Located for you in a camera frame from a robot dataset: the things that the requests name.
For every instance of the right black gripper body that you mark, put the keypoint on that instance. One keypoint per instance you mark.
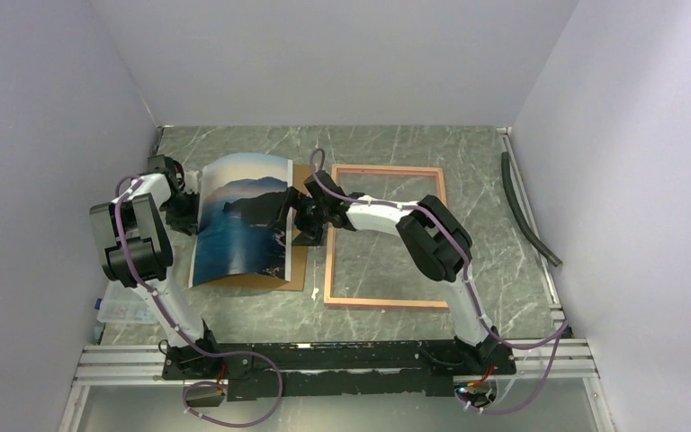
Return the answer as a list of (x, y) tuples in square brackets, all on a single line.
[(309, 218)]

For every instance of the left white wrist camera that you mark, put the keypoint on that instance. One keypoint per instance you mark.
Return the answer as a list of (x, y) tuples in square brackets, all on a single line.
[(192, 181)]

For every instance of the brown backing board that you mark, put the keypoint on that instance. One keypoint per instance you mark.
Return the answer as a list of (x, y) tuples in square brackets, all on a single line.
[(298, 262)]

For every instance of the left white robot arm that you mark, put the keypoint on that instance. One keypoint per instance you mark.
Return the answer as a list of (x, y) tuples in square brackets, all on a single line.
[(130, 235)]

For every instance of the clear plastic screw box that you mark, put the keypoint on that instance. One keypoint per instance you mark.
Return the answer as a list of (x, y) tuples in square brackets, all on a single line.
[(120, 305)]

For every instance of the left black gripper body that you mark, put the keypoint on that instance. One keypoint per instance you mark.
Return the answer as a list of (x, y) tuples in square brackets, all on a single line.
[(183, 211)]

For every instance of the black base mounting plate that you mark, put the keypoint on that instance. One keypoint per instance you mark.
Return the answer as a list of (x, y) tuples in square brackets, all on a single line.
[(264, 370)]

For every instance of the pink wooden picture frame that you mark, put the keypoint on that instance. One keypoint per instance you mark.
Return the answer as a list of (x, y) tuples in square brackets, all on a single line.
[(329, 298)]

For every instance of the seascape photo print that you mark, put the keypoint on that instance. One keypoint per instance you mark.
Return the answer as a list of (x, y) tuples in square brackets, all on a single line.
[(210, 248)]

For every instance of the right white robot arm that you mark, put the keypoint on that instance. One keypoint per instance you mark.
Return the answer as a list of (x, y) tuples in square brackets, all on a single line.
[(440, 248)]

